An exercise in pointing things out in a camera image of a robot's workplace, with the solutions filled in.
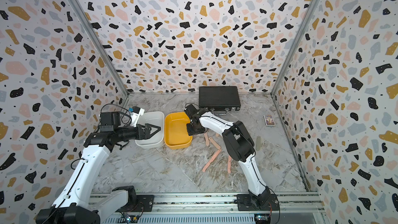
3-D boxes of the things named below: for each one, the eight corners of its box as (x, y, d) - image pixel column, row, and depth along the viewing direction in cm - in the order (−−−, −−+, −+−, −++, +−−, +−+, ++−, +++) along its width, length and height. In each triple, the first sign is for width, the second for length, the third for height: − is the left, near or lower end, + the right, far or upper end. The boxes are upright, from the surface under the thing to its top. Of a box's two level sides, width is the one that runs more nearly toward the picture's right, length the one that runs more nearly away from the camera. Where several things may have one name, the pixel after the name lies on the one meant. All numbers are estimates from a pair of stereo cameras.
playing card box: (266, 125, 106) (267, 123, 104) (263, 116, 112) (264, 114, 110) (274, 125, 106) (275, 123, 104) (271, 116, 112) (272, 114, 110)
